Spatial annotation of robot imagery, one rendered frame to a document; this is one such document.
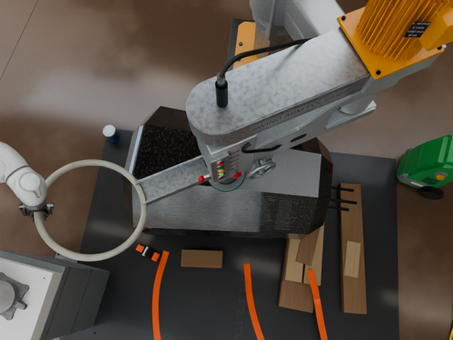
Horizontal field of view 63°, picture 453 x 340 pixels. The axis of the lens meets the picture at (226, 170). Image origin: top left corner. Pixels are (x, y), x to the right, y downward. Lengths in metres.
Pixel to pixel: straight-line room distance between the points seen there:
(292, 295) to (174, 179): 1.37
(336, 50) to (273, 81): 0.26
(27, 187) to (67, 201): 1.72
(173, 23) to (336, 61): 2.50
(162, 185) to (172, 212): 0.41
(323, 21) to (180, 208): 1.26
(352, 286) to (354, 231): 0.40
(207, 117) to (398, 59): 0.70
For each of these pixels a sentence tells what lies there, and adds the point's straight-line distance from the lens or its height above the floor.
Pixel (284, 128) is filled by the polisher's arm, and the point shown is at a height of 1.42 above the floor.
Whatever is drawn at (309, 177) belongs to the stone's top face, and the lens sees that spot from 2.15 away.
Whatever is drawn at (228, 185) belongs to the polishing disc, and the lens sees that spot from 2.03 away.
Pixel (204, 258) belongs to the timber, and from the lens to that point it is 2.75.
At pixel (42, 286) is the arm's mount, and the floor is 0.91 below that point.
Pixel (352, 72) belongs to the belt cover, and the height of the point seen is 1.72.
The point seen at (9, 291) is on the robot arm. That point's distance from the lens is 2.14.
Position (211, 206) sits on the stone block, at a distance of 2.16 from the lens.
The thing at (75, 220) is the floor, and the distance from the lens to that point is 3.16.
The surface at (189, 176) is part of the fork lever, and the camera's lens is 1.85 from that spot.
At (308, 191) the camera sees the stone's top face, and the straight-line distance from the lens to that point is 2.13.
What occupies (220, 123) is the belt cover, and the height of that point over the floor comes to 1.72.
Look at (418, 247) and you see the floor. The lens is 3.22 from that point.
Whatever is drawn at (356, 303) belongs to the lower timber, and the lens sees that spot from 2.93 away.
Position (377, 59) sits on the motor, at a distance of 1.45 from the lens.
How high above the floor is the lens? 2.87
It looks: 73 degrees down
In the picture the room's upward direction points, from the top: 2 degrees counter-clockwise
